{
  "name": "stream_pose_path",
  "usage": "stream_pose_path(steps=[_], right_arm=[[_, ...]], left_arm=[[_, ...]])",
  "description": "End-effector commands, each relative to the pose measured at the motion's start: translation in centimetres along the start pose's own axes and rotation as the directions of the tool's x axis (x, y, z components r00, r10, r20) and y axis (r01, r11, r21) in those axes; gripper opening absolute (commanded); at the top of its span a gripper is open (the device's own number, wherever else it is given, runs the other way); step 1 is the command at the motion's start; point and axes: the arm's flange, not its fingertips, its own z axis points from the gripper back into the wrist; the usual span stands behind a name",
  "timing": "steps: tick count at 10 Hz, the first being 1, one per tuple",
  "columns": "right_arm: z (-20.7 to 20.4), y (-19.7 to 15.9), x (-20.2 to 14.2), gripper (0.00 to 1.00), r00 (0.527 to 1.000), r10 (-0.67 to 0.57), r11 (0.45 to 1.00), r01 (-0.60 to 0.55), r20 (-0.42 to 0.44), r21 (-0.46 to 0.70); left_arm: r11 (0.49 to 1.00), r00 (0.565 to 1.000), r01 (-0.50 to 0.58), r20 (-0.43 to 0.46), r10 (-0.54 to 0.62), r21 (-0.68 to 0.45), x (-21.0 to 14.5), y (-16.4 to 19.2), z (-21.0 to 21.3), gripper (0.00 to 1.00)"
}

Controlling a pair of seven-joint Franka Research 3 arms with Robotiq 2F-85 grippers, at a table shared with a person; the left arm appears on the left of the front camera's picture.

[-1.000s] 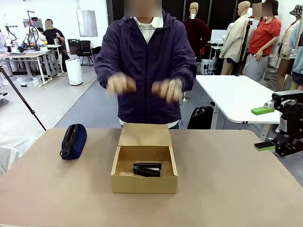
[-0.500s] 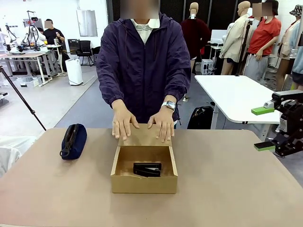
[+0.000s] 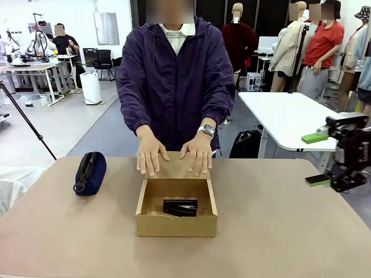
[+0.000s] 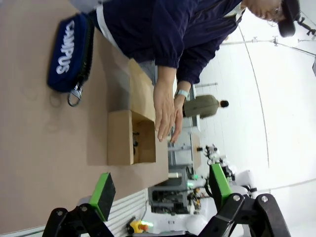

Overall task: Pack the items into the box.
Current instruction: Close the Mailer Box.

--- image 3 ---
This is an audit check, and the mannequin in beige coat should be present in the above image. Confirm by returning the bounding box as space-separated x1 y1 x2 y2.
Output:
268 1 310 93

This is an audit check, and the black camera tripod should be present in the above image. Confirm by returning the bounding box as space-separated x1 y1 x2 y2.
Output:
0 80 57 161

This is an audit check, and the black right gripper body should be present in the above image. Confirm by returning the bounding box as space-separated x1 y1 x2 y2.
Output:
336 126 371 174

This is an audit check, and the person in purple jacket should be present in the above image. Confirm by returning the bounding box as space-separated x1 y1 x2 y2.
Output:
115 14 235 159

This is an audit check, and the black light stand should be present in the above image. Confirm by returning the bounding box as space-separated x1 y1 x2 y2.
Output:
289 24 308 94

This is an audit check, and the black office chair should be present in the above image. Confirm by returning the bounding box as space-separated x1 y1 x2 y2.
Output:
94 49 114 82

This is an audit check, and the black stapler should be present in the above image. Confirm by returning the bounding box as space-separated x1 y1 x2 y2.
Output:
162 198 199 218

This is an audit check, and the navy zipper pencil case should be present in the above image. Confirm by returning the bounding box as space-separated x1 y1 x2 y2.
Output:
72 151 107 196

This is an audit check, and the mannequin in dark red sweater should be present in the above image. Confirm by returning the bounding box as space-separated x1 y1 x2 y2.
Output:
221 2 259 89

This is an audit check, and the white table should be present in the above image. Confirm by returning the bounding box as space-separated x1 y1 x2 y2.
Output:
238 91 362 174

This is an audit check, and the white cloth cover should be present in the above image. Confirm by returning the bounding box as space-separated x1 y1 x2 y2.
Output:
0 166 47 218

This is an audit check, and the white wall cabinet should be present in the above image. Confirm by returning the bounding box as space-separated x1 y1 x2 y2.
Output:
93 12 120 46

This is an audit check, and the person's right forearm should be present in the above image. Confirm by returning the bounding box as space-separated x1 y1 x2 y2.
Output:
119 104 153 137

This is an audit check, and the brown cardboard box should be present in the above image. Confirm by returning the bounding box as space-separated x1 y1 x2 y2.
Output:
135 151 219 238

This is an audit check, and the white computer case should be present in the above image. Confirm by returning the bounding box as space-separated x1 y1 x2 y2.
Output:
245 72 263 92

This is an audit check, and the white air purifier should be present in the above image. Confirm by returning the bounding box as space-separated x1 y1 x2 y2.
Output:
79 72 102 105

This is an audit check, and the black backpack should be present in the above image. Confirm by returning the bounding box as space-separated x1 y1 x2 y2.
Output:
228 130 263 159

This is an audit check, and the person's left hand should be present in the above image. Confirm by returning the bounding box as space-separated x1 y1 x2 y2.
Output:
179 132 213 177

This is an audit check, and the silver wrist watch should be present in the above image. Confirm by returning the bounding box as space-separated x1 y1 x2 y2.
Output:
197 124 216 138

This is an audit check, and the workbench with white legs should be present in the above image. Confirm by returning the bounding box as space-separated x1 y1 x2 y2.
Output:
0 63 60 107

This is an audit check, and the person's right hand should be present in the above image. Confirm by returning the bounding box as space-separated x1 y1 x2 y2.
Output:
136 126 170 178

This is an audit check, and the man in black shirt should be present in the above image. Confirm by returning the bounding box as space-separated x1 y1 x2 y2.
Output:
52 23 85 89

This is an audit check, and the person's left forearm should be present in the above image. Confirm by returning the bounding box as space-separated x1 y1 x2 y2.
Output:
199 100 234 137

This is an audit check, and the white humanoid robot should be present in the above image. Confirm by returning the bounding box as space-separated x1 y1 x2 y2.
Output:
25 12 56 58

